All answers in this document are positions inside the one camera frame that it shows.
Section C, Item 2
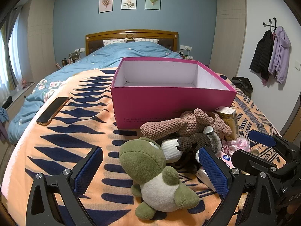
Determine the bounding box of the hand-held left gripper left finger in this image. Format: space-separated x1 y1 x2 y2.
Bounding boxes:
26 146 104 226

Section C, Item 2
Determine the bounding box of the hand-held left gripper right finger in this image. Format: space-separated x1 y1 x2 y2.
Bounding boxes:
199 145 282 226

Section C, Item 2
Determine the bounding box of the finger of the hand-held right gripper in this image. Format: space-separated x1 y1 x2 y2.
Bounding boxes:
232 149 279 179
249 129 301 163

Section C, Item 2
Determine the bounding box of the pink floral tissue pack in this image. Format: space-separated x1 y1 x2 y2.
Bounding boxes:
195 151 240 192

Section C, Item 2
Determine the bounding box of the dark brown plush toy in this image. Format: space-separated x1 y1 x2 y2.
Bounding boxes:
161 126 223 173

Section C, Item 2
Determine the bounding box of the green frog plush toy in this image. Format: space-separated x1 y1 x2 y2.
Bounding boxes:
119 137 200 219

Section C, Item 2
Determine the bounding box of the pink knitted plush toy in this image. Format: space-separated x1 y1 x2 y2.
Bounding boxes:
140 108 232 144

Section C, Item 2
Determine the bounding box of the pink cardboard box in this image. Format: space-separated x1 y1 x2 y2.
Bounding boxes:
110 57 237 130

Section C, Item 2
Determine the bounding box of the orange patterned blanket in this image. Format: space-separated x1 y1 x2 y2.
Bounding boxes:
0 68 283 226

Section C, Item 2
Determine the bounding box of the cream small carton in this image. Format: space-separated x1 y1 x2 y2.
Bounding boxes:
214 106 239 139

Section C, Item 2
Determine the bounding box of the dark clothes pile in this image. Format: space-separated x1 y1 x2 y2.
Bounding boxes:
231 76 254 97

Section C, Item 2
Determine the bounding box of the black smartphone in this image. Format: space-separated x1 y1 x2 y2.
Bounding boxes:
36 96 69 126

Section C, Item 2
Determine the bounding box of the black puffer jacket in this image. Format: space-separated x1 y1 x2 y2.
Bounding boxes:
249 30 275 80

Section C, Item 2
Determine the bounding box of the purple hooded jacket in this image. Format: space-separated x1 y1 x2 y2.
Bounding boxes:
268 26 291 84

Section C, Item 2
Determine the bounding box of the group of cosmetic bottles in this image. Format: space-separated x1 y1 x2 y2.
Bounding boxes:
55 52 81 67

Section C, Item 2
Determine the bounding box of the beige built-in wardrobe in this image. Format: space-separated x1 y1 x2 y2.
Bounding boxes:
28 0 55 83
209 0 247 77

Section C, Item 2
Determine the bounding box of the nightstand clutter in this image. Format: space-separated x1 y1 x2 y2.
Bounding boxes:
177 50 194 60

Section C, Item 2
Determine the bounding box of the blue floral duvet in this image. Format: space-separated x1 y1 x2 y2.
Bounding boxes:
7 41 184 144

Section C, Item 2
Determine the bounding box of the wooden bed headboard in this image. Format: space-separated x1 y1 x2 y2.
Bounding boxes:
85 30 179 56

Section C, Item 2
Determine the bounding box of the white dotted pillow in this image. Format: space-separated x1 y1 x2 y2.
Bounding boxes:
135 38 159 44
103 39 127 46

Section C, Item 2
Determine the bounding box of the white sheer curtain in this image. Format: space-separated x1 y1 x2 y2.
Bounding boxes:
0 26 14 95

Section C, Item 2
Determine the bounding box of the grey window curtain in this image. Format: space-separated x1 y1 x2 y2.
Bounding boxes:
4 7 23 86

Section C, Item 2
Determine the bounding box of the white framed flower picture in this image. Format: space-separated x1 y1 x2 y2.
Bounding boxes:
121 0 137 10

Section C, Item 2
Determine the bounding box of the green framed flower picture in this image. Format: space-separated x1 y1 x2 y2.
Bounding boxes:
145 0 161 10

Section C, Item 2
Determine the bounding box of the black wall coat rack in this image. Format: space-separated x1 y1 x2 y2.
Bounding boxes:
263 18 278 31

